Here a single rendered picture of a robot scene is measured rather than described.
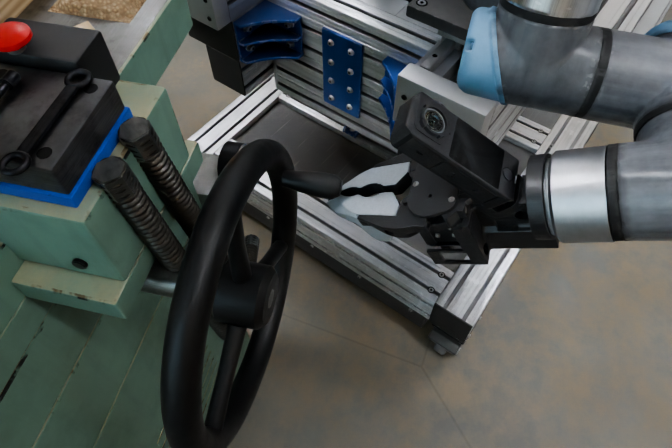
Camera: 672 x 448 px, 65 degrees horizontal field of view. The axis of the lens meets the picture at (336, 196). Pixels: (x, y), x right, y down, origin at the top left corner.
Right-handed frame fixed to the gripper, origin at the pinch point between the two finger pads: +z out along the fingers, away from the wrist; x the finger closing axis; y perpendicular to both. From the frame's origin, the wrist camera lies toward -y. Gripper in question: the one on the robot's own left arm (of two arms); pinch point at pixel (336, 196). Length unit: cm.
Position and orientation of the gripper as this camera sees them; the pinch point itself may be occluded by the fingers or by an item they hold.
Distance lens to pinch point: 52.6
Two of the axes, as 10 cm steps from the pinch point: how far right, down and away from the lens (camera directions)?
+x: 2.9, -8.0, 5.3
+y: 4.7, 6.0, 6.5
